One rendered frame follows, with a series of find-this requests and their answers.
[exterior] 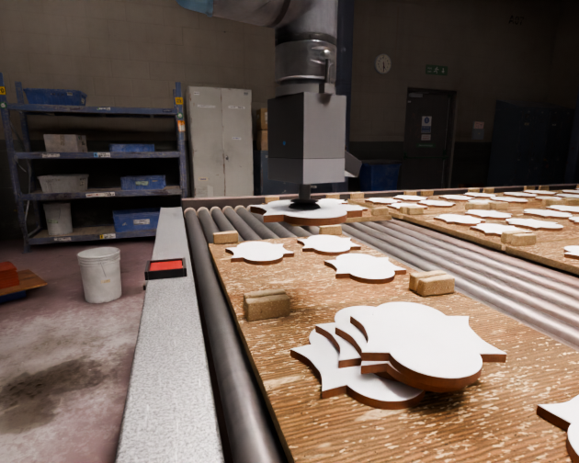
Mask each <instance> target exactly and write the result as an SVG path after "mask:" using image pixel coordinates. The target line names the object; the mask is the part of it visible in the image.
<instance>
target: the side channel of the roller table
mask: <svg viewBox="0 0 579 463"><path fill-rule="evenodd" d="M577 185H579V184H560V185H535V186H534V187H535V190H538V189H539V186H549V190H564V189H575V188H576V186H577ZM488 187H493V188H494V193H502V192H521V191H524V186H488ZM468 188H480V193H482V192H483V189H484V188H487V187H464V188H440V189H415V190H391V191H366V192H363V193H364V198H393V197H396V196H403V193H404V191H416V195H417V196H421V190H434V193H433V196H438V195H459V194H465V193H468ZM350 193H359V192H342V193H317V194H311V198H313V199H317V200H321V199H324V198H326V194H339V195H340V196H339V199H341V200H344V201H347V200H348V199H349V198H350ZM271 196H279V200H289V199H295V198H299V194H293V195H269V196H244V197H220V198H182V199H181V202H182V211H183V217H184V211H185V210H186V209H187V208H193V209H194V210H195V211H196V212H197V211H198V209H199V208H201V207H204V208H207V209H208V210H209V211H210V209H211V208H212V207H219V208H220V209H221V211H222V209H223V208H224V207H225V206H230V207H232V208H233V209H234V208H235V207H236V206H243V207H245V208H246V207H247V206H249V205H262V203H266V202H265V197H271ZM184 218H185V217H184Z"/></svg>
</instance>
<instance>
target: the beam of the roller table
mask: <svg viewBox="0 0 579 463"><path fill-rule="evenodd" d="M183 257H186V264H187V277H171V278H162V279H153V280H149V279H148V280H147V286H146V290H145V296H144V301H143V306H142V316H141V320H140V326H139V331H138V336H137V341H136V346H135V351H134V357H133V361H132V367H131V376H130V381H129V387H128V391H127V397H126V401H125V407H124V412H123V417H122V422H121V427H120V432H119V441H118V447H117V453H116V457H115V463H225V461H224V455H223V450H222V444H221V434H220V428H219V423H218V417H217V412H216V406H215V401H214V396H213V390H212V385H211V379H210V369H209V363H208V358H207V352H206V347H205V342H204V336H203V331H202V325H201V319H200V314H199V304H198V298H197V292H196V288H195V282H194V277H193V271H192V265H191V260H190V254H189V249H188V243H187V234H186V228H185V222H184V217H183V211H182V208H181V207H176V208H161V209H160V214H159V220H158V224H157V230H156V234H155V240H154V245H153V254H152V260H159V259H171V258H183Z"/></svg>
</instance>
